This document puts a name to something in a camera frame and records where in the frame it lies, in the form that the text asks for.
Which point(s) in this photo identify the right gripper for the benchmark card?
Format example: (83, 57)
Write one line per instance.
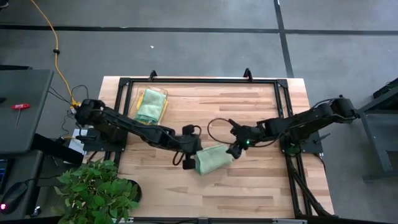
(248, 135)

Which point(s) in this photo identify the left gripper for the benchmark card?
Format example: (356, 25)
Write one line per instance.
(192, 146)

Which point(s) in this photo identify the green microfiber towel white tag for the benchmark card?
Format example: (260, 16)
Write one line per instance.
(213, 159)

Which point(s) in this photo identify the clear plastic bin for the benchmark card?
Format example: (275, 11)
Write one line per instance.
(133, 99)

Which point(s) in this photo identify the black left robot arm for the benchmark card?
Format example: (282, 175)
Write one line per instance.
(133, 127)

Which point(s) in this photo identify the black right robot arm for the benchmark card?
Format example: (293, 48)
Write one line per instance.
(311, 119)

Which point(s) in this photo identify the potted green plant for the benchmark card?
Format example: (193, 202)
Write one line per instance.
(93, 193)

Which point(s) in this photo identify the white paper sheet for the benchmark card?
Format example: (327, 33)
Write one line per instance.
(74, 146)

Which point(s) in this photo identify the yellow black power connector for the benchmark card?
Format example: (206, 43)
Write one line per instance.
(74, 105)

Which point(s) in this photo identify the black desk base beam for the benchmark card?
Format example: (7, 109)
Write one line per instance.
(56, 149)

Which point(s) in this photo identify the grey metal stand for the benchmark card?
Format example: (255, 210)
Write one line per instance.
(377, 146)

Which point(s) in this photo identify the dark desk surface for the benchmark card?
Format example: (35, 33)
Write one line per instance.
(28, 168)

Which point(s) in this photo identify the grey desk top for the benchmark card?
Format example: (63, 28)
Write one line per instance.
(25, 133)

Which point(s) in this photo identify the black computer mouse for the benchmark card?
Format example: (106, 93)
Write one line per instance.
(14, 196)

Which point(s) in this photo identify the black backlit keyboard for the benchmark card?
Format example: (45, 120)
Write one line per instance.
(2, 174)

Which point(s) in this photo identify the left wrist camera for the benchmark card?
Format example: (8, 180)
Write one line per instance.
(188, 129)

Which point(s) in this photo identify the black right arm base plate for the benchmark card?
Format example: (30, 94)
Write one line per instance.
(312, 148)

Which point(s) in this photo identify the black metal table frame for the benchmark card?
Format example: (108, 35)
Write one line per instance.
(202, 80)

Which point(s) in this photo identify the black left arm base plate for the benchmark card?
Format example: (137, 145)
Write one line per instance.
(93, 146)

